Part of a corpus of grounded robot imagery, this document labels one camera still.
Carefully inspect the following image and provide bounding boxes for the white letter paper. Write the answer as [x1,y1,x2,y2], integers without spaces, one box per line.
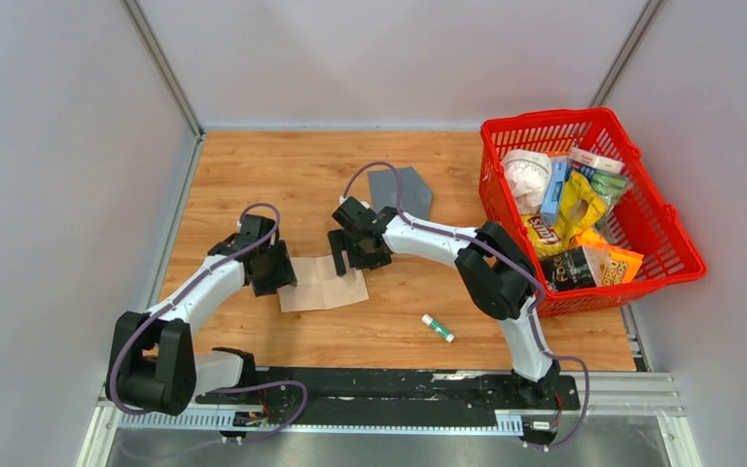
[277,254,369,312]

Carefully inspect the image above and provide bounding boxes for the grey-blue paper envelope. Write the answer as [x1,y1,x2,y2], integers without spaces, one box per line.
[367,166,433,221]

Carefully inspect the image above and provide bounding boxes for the green white glue stick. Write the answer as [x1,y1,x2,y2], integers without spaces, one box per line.
[421,314,455,342]

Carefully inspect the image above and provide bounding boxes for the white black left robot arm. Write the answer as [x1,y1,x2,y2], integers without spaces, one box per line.
[105,214,297,415]

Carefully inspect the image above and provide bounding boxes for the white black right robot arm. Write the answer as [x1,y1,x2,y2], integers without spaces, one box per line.
[328,197,560,408]

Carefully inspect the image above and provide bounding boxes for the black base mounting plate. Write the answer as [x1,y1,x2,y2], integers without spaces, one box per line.
[196,367,581,427]

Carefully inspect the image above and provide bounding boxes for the white crumpled plastic bag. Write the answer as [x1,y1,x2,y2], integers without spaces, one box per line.
[501,149,552,215]

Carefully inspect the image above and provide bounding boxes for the blue box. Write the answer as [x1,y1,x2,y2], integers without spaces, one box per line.
[539,155,571,227]

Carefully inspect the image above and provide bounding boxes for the black snack bag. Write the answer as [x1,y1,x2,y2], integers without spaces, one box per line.
[540,246,602,292]

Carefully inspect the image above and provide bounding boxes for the red plastic shopping basket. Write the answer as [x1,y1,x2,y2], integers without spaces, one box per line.
[479,107,707,317]

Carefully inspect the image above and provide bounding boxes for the yellow Lays chips bag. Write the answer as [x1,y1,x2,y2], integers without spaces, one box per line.
[521,171,608,259]

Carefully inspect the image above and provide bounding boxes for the white red carton box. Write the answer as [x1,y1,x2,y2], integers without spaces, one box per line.
[569,147,624,174]

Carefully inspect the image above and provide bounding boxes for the orange snack bag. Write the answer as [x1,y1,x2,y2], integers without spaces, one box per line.
[572,228,644,286]

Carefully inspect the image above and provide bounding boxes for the green snack packet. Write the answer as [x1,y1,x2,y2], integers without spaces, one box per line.
[589,171,630,210]

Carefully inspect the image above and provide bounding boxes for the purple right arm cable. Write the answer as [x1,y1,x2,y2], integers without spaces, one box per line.
[340,161,591,451]

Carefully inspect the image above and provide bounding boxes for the aluminium frame rail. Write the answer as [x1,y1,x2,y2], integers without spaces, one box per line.
[78,367,701,466]

